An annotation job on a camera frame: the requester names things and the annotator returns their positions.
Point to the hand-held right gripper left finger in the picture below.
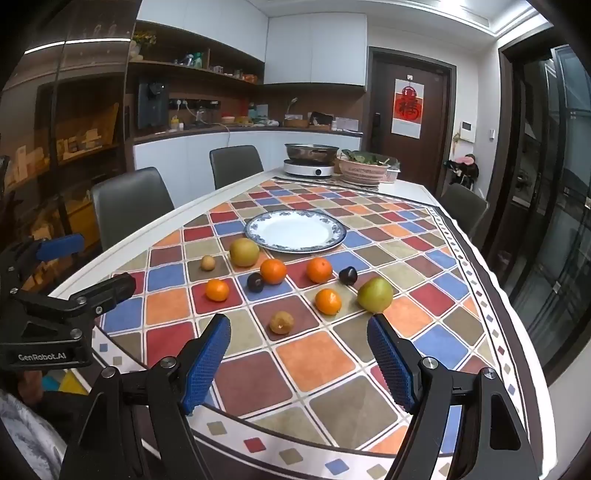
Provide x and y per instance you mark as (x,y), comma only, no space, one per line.
(207,364)

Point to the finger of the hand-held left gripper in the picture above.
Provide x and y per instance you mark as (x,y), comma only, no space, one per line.
(111,290)
(60,247)

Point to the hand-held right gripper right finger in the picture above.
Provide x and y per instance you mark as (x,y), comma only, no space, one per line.
(392,364)

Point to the green pear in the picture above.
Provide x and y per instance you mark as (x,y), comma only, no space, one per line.
(375,294)

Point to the orange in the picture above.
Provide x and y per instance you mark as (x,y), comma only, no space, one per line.
(217,290)
(273,271)
(319,270)
(328,301)

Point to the brown kiwi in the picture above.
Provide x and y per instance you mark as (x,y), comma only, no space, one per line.
(207,263)
(282,322)

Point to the dark plum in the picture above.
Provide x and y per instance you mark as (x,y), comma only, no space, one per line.
(255,282)
(347,275)

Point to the large yellow pear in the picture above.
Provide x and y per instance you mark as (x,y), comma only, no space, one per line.
(244,252)

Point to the blue rimmed white plate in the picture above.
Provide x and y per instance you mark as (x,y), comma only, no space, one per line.
(295,230)

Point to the person's left forearm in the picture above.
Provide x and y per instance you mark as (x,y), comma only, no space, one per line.
(23,438)

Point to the yellow blue foam mat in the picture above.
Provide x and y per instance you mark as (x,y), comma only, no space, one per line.
(64,384)

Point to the colourful chequered tablecloth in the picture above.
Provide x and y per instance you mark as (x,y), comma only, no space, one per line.
(323,355)

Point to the grey dining chair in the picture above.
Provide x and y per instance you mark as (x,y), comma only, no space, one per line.
(464,207)
(236,164)
(131,203)

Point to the glass door cabinet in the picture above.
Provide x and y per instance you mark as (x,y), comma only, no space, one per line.
(69,138)

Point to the white lower cabinets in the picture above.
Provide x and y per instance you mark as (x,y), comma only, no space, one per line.
(184,152)

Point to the white cabinets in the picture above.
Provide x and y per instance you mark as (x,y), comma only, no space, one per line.
(184,152)
(314,46)

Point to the pink woven basket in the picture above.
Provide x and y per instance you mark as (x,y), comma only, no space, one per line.
(364,174)

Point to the pile of bags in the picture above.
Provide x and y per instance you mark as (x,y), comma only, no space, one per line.
(461,168)

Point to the leafy greens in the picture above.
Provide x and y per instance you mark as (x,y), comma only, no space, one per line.
(364,158)

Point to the white induction cooker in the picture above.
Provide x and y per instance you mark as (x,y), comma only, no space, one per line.
(308,169)

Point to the yellow flower bunch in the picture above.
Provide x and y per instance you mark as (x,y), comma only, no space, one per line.
(144,38)

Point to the steel pot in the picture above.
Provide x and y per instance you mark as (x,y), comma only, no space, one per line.
(310,152)

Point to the glass sliding door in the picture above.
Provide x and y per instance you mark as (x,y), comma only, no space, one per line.
(554,184)

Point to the white paper box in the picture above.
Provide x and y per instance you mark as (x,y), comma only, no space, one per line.
(346,123)

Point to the white intercom panel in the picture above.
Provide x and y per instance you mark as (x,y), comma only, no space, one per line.
(466,130)

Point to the wicker basket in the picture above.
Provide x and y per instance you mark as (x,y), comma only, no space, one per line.
(295,122)

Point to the black box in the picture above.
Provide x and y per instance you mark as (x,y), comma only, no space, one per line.
(321,120)

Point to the kitchen faucet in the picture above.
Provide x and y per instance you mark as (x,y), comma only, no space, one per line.
(291,104)

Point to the dark wooden door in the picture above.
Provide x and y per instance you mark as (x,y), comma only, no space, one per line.
(434,101)

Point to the white upper cabinets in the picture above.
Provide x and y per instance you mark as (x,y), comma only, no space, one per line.
(314,46)

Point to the black wall appliance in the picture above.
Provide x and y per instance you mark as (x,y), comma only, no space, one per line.
(150,104)

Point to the wooden wall shelf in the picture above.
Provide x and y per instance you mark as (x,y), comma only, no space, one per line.
(194,69)

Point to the red and white wall poster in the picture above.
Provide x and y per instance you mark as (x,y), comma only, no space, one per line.
(407,108)

